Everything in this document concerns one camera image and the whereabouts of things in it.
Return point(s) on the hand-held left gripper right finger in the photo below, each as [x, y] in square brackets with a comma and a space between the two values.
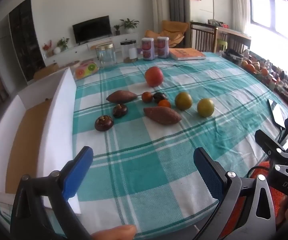
[209, 172]

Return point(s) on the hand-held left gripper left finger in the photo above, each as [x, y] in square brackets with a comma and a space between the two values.
[77, 172]

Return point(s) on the dark mangosteen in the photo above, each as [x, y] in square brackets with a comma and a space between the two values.
[120, 110]
[104, 123]
[159, 96]

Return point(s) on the white cardboard box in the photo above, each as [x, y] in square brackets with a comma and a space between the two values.
[31, 130]

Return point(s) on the green orange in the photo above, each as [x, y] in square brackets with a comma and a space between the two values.
[205, 107]
[183, 101]

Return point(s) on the large sweet potato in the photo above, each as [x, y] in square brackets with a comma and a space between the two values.
[162, 115]

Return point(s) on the small tangerine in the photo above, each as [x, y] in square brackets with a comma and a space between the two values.
[164, 103]
[147, 97]

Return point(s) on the small sweet potato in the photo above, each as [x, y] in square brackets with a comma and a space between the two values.
[122, 96]

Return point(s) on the large red-orange orange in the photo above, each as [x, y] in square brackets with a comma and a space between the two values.
[154, 76]

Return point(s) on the person's left hand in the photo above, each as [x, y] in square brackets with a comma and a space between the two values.
[115, 232]

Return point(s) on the black smartphone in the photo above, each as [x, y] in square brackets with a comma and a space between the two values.
[276, 112]

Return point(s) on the orange garment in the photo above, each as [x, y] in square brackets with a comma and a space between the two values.
[257, 171]

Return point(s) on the teal checkered tablecloth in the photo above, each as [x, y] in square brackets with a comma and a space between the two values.
[146, 155]

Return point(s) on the fruit print pouch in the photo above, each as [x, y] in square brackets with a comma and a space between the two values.
[85, 69]

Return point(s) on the green stool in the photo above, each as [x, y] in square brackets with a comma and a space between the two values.
[222, 45]

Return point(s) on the window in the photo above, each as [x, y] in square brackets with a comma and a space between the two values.
[271, 12]

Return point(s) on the glass jar with gold lid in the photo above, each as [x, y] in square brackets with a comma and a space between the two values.
[106, 56]

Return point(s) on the white television cabinet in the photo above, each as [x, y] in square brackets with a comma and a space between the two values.
[71, 52]

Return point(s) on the orange book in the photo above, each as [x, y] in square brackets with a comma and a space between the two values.
[187, 54]

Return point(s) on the wooden chair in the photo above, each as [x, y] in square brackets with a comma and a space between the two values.
[204, 38]

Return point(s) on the red flower bouquet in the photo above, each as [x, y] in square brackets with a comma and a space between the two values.
[47, 47]

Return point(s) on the leafy green houseplant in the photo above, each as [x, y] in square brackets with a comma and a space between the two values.
[63, 43]

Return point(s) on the glass jar with black lid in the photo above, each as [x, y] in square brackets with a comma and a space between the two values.
[128, 51]

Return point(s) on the printed tin can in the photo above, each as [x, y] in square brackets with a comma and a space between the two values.
[163, 47]
[147, 49]

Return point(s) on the beige curtain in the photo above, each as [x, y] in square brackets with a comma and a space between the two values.
[240, 5]

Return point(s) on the dark display cabinet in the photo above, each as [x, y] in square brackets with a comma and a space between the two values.
[24, 40]

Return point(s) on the black television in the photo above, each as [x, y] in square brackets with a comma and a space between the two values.
[91, 28]

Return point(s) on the orange armchair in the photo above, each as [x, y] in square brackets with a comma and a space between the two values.
[174, 31]

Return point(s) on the small green potted plant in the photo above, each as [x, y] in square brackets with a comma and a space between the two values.
[117, 29]

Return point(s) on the large green potted plant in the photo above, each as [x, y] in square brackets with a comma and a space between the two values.
[129, 25]

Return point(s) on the white standing air conditioner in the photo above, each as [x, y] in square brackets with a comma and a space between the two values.
[160, 12]

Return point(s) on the grey curtain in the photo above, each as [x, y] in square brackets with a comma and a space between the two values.
[177, 0]

